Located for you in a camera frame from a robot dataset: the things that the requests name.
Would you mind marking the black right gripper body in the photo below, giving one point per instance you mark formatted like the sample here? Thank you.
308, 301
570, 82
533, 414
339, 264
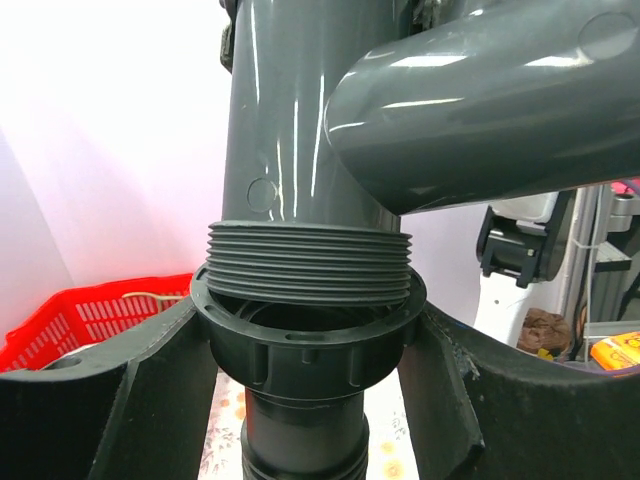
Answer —
527, 252

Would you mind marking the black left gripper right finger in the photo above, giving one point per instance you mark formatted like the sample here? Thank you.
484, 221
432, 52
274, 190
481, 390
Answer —
479, 409

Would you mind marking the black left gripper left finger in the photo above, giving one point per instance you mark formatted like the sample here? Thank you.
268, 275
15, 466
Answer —
133, 407

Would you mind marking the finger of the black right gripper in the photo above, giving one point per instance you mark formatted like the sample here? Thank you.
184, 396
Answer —
228, 33

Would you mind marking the grey tee pipe fitting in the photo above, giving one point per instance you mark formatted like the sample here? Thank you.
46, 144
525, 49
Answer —
346, 115

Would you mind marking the brown item in white cup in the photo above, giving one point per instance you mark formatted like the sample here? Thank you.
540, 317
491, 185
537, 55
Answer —
545, 335

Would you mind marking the green netted melon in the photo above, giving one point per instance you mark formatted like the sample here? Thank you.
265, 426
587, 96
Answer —
162, 301

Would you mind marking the red plastic basket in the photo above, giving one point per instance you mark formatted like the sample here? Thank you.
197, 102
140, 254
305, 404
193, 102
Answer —
77, 317

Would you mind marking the orange yellow snack box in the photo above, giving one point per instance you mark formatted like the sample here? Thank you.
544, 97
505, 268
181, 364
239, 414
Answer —
618, 353

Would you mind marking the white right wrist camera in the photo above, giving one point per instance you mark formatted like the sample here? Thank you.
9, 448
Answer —
534, 208

